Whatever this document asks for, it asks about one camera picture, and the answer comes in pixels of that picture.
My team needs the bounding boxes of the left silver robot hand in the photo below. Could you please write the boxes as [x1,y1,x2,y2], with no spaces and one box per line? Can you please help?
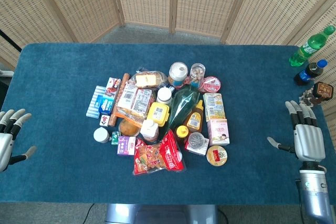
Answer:
[0,109,37,173]

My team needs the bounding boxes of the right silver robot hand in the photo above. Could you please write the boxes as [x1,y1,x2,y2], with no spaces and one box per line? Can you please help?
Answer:
[267,100,327,162]

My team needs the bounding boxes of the white round plastic cap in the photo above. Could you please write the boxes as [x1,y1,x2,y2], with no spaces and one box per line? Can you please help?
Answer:
[93,126,110,144]

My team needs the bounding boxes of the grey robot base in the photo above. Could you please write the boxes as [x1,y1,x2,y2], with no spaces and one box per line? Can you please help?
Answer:
[104,204,218,224]

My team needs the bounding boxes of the pink foil lid cup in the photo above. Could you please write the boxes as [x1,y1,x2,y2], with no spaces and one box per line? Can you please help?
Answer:
[202,76,222,93]

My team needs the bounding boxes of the white lid peanut butter jar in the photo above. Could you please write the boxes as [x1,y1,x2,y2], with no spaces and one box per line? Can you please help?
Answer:
[167,61,189,89]

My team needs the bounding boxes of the dark cola bottle blue cap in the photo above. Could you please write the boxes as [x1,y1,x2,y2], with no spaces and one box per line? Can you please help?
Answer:
[293,59,328,86]

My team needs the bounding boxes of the pink white medicine box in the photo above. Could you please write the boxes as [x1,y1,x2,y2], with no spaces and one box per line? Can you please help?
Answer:
[207,119,231,146]

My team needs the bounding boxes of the green soda bottle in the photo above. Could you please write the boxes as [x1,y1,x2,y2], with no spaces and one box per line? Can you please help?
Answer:
[289,25,336,67]

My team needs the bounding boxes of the blue white wafer pack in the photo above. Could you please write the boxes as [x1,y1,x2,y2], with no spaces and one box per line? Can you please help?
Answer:
[86,85,116,119]

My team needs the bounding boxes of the white mahjong tile box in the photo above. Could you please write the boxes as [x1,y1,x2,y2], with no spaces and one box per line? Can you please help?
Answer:
[98,114,111,127]

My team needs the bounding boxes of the yellow green drink carton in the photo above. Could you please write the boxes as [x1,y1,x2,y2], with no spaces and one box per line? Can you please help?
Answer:
[202,92,226,122]

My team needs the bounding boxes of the small green mint box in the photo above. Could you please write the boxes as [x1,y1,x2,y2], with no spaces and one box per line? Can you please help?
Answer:
[110,131,121,146]

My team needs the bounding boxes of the clear cup in white box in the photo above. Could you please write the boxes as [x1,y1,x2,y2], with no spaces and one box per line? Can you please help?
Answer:
[184,132,210,156]

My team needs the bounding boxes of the amber honey squeeze bottle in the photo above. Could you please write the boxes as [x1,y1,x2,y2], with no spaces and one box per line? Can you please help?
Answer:
[183,99,204,133]

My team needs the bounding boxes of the red white candy box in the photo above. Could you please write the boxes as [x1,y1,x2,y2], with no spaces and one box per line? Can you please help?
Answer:
[104,77,122,98]

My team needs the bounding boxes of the purple white small carton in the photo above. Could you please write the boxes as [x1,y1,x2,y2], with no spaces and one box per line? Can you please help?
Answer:
[117,135,137,156]

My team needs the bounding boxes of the long brown sausage stick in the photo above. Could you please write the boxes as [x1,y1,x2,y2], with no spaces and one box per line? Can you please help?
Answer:
[110,73,131,127]

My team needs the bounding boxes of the yellow cap sauce bottle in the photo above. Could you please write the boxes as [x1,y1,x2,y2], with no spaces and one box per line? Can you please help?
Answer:
[175,125,190,146]

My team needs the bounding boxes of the clear jar with snacks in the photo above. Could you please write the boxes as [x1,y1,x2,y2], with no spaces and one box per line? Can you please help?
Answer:
[189,62,205,89]

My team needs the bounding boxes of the dark green plastic bag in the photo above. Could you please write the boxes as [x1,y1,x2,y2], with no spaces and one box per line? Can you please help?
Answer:
[159,84,202,138]

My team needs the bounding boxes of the clear pack barcode labels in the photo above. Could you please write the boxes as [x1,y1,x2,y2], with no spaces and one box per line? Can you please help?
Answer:
[113,83,157,127]

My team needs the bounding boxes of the red snack bag white print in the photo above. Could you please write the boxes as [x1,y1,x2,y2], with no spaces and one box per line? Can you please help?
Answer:
[159,129,186,172]

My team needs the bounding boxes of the red peanut snack bag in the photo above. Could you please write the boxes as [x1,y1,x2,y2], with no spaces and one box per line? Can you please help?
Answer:
[133,137,169,175]

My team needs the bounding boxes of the white cap drink bottle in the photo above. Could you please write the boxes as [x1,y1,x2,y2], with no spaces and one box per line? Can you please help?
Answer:
[140,119,160,142]

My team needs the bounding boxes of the blue carpet table cover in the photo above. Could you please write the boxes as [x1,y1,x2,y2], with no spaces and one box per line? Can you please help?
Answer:
[0,43,336,206]

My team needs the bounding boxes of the yellow lidded plastic box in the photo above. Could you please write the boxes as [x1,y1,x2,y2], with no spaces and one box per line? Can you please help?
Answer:
[146,102,170,127]

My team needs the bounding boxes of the sliced bread clear bag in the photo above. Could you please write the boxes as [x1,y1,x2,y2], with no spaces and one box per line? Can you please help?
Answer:
[130,69,169,89]

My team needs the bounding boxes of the bamboo folding screen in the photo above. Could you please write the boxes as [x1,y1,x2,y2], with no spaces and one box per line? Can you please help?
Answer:
[0,0,336,154]

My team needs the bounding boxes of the black cable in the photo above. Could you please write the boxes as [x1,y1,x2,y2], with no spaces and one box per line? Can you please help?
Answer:
[83,204,95,224]

